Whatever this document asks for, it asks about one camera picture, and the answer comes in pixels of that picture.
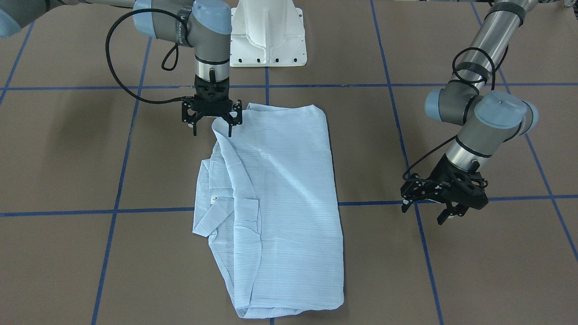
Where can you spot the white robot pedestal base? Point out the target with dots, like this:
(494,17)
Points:
(267,33)

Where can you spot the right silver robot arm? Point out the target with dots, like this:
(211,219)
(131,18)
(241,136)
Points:
(203,25)

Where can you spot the light blue button-up shirt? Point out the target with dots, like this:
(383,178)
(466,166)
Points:
(266,201)

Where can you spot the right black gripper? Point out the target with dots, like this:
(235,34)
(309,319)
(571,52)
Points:
(188,111)

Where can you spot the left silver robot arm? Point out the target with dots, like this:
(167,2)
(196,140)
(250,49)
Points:
(487,117)

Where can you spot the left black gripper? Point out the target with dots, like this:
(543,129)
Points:
(434,176)

